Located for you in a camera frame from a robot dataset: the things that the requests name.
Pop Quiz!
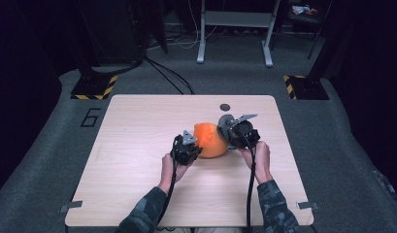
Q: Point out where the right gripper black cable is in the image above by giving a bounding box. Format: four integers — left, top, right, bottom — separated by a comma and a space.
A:
236, 130, 257, 233

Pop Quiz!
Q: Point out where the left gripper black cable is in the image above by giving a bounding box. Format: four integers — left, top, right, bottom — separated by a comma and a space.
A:
156, 135, 182, 229

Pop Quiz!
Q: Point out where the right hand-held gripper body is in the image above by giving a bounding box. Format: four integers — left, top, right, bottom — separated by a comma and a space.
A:
222, 114, 262, 150

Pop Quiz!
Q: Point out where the grey tape strip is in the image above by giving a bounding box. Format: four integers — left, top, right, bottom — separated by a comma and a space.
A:
59, 200, 83, 214
296, 201, 319, 211

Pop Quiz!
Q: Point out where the black striped stand base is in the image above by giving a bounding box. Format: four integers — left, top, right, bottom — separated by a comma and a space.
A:
282, 75, 330, 101
70, 75, 118, 101

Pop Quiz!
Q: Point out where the person's left hand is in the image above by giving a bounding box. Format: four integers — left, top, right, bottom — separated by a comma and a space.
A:
157, 152, 191, 194

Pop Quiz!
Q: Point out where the person's right hand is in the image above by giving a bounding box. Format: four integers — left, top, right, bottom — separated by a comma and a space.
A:
239, 140, 274, 184

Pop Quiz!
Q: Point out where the white cable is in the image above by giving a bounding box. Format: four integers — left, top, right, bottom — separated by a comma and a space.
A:
173, 0, 219, 50

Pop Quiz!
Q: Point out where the white desk frame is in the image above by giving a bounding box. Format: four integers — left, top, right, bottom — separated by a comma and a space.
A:
196, 0, 282, 68

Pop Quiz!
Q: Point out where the grey fluffy cloth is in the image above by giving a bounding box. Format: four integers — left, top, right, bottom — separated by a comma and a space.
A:
216, 114, 239, 151

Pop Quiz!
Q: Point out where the black cabinet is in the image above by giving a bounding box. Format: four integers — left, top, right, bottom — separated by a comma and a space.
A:
73, 0, 146, 66

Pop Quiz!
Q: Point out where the white and orange object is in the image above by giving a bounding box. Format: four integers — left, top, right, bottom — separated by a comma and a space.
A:
291, 4, 318, 17

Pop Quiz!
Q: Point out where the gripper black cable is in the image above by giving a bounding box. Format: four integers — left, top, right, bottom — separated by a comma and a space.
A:
156, 135, 182, 229
236, 130, 257, 233

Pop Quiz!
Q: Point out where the orange plush toy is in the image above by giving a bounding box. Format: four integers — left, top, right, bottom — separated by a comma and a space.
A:
193, 121, 229, 159

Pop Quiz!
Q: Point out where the thin black floor cable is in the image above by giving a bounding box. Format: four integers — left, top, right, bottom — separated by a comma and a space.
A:
144, 57, 196, 95
146, 59, 184, 95

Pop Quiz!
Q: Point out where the dark metal rack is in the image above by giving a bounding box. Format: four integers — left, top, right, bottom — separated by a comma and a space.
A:
281, 0, 328, 60

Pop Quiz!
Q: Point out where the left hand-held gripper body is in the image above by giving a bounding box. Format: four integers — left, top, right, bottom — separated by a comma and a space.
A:
170, 129, 201, 167

